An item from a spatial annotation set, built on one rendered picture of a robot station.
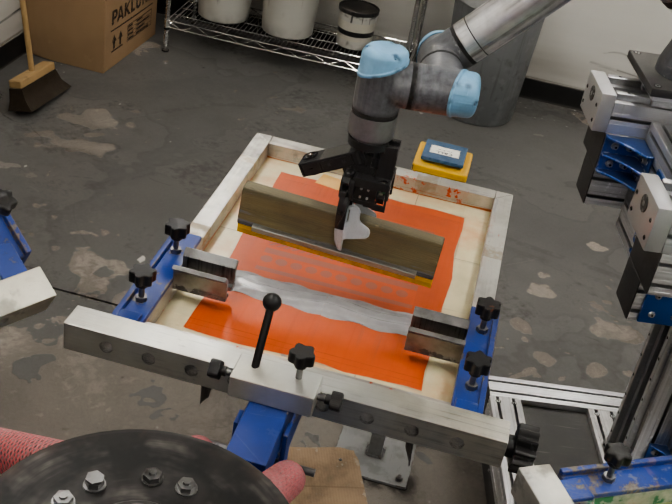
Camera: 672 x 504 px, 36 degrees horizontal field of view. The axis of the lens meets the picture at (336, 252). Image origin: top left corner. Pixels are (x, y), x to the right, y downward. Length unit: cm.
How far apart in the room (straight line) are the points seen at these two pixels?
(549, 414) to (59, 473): 211
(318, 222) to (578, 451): 133
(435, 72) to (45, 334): 194
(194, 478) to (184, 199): 305
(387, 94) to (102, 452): 82
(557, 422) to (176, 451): 202
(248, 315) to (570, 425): 137
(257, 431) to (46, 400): 166
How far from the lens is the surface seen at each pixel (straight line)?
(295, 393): 145
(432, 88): 161
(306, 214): 176
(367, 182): 168
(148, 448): 102
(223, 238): 198
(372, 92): 161
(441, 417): 152
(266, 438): 143
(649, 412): 249
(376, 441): 292
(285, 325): 178
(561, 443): 287
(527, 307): 374
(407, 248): 175
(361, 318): 182
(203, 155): 432
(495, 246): 206
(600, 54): 539
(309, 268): 193
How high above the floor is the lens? 201
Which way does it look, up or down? 32 degrees down
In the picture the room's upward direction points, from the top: 10 degrees clockwise
